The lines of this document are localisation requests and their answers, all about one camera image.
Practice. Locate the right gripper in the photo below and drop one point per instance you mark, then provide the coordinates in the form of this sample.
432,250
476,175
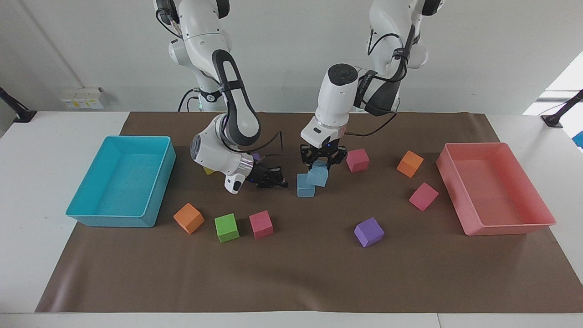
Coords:
260,174

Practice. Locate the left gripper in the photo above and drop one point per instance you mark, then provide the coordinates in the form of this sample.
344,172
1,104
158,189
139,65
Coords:
323,152

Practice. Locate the blue foam block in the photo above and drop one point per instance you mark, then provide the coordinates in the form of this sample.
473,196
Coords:
304,190
317,177

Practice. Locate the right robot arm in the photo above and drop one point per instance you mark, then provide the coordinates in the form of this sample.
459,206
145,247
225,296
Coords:
207,43

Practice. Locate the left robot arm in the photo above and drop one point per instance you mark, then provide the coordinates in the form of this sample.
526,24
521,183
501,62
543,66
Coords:
334,98

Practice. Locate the pink foam block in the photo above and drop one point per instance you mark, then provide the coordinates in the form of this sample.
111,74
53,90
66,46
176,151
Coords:
261,225
357,160
423,197

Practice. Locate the yellow foam block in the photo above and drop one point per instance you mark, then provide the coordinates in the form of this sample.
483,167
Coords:
208,171

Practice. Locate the green foam block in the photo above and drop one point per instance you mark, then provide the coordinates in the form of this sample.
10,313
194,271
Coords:
227,228

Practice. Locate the orange foam block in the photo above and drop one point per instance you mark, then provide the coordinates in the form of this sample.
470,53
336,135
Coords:
410,164
188,219

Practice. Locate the cyan plastic tray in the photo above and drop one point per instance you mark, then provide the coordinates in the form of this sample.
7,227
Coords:
120,182

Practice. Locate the pink plastic tray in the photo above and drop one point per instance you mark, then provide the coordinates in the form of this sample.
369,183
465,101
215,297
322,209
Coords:
494,191

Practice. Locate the black stand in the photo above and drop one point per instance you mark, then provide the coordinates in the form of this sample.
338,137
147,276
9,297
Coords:
20,113
558,116

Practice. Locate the white wall socket box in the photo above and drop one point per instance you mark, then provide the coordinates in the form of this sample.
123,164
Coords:
82,98

